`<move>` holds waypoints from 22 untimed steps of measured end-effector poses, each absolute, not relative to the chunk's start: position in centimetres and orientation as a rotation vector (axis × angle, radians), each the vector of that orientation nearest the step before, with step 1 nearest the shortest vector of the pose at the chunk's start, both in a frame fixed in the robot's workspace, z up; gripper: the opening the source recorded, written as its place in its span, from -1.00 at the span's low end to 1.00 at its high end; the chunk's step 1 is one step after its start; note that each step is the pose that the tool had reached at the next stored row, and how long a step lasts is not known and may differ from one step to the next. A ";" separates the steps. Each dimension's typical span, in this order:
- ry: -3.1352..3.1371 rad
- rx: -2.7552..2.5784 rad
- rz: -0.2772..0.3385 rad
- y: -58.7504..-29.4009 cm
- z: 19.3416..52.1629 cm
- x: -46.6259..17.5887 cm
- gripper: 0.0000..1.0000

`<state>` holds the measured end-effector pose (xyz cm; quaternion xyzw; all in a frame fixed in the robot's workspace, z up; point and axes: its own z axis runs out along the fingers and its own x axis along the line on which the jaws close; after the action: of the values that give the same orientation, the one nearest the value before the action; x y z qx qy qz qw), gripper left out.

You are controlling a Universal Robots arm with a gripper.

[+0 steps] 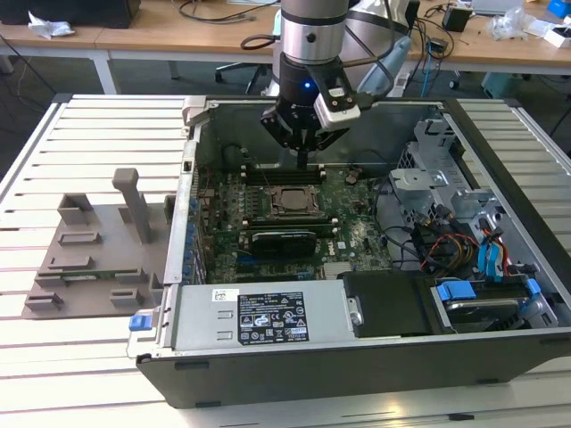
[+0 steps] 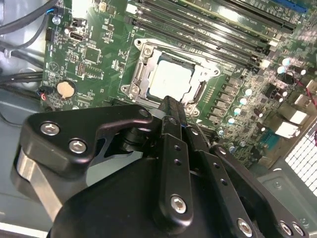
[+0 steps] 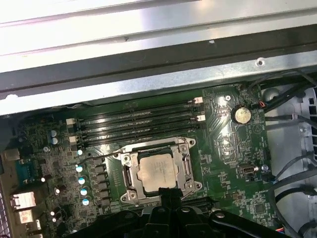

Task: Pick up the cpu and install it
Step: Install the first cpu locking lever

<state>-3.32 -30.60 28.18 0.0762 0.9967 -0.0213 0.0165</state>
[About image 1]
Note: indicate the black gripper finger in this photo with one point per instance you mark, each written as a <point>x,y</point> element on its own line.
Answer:
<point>328,142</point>
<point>273,122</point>

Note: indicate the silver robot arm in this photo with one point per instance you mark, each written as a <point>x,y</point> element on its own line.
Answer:
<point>312,31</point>

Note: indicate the CPU socket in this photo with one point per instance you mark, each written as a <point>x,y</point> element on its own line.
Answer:
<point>317,214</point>

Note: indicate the silver coin battery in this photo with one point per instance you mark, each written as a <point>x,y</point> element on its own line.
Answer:
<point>351,177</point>

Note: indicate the RAM slot with white clips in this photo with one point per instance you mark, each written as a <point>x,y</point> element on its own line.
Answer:
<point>285,221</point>
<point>281,177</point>
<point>333,232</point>
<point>281,168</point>

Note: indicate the office chair base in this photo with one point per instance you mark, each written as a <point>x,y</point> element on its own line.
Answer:
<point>232,67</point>

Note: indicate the white power strip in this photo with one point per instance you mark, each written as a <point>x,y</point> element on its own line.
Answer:
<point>400,85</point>

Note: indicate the green RAM stick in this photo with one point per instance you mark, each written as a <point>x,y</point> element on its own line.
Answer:
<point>102,275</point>
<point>290,228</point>

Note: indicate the silver metal drive cage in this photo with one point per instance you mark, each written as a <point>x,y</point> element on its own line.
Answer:
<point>419,180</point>

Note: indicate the green motherboard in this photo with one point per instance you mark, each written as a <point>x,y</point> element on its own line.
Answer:
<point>357,241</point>

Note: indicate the black graphics card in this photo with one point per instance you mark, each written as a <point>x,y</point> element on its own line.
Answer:
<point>285,244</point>

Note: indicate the small silver heatsink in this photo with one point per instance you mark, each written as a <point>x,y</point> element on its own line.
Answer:
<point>337,269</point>

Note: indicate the tall black box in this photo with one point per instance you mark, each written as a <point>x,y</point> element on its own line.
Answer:
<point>412,13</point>

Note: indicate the black plastic shroud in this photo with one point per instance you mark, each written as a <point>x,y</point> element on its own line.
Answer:
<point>388,305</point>

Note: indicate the small black box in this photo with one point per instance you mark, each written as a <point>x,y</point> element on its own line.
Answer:
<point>457,20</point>

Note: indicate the teal plastic bin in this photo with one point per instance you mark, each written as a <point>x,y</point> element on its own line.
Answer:
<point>504,84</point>

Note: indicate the hard disk in blue carrier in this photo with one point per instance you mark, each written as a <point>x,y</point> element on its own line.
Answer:
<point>457,292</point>

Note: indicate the grey power supply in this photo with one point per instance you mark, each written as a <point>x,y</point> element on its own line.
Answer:
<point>201,312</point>

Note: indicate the grey parts rack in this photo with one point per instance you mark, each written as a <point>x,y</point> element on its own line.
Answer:
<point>111,249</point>

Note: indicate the clear plastic bag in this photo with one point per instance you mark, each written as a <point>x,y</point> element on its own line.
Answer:
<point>508,24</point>

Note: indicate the wide black device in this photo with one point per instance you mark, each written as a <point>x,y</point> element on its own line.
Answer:
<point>67,11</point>

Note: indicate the black and grey PC case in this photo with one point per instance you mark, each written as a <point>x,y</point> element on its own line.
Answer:
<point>357,379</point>

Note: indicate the blue case latch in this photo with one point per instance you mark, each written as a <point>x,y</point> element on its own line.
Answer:
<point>139,323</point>

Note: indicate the crumpled white paper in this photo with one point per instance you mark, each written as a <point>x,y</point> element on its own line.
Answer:
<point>49,27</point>

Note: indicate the white box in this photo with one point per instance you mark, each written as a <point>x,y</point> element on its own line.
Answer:
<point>557,38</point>

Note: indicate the blue box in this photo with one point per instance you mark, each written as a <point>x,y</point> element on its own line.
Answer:
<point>560,8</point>

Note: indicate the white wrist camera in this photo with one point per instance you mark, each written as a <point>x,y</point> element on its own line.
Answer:
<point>334,113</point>

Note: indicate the black camera bracket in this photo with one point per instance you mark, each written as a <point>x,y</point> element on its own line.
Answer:
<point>330,80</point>

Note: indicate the wooden desk with white frame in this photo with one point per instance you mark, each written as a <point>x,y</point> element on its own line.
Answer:
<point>187,40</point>

